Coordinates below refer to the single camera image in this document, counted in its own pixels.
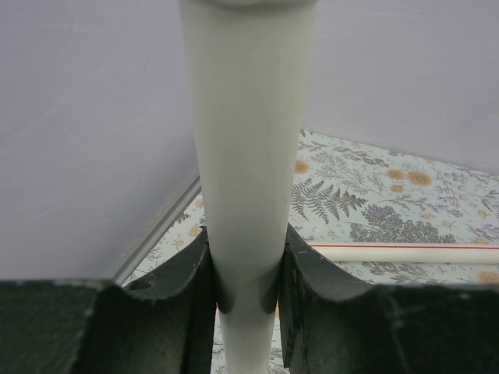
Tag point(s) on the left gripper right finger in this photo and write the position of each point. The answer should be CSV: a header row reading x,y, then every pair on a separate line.
x,y
333,322

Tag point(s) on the white PVC pipe frame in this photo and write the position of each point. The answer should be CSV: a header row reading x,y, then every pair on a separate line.
x,y
393,214

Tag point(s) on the aluminium frame profile left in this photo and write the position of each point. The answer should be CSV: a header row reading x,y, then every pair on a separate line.
x,y
147,241

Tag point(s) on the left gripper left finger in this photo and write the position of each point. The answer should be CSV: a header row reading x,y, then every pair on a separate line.
x,y
163,322

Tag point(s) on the floral patterned table mat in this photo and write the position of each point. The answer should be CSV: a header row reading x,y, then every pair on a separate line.
x,y
365,261

